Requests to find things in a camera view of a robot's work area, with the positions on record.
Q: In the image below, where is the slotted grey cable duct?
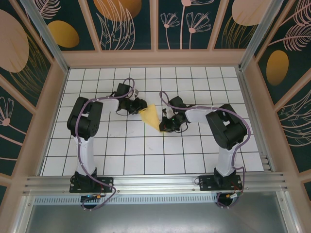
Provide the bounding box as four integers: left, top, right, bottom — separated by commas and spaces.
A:
34, 196, 219, 205

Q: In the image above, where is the aluminium side rail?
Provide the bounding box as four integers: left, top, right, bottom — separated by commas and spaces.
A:
237, 69, 276, 174

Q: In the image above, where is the aluminium frame post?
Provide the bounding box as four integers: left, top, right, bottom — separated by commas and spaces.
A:
238, 0, 289, 72
19, 0, 70, 75

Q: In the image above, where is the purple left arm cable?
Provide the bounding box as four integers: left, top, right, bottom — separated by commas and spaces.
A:
76, 77, 137, 212

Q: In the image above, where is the grey metal sheet panel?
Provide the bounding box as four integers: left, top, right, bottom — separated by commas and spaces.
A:
23, 191, 292, 233

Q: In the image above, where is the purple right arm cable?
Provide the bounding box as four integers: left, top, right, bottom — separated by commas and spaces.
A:
159, 91, 251, 210

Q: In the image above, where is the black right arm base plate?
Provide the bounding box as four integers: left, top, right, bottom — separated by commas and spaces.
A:
198, 175, 243, 192

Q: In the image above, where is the yellow cloth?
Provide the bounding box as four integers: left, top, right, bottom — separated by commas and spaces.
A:
140, 103, 164, 133

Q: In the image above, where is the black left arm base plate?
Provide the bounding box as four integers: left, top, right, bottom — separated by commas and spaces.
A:
69, 176, 115, 194

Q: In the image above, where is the aluminium mounting rail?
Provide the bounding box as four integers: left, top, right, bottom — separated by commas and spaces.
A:
23, 172, 291, 195

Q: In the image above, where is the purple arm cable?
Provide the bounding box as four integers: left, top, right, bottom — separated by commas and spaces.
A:
159, 91, 251, 210
76, 77, 137, 212

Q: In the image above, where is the white grid mat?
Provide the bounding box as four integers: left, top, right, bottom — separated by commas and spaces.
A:
38, 67, 265, 176

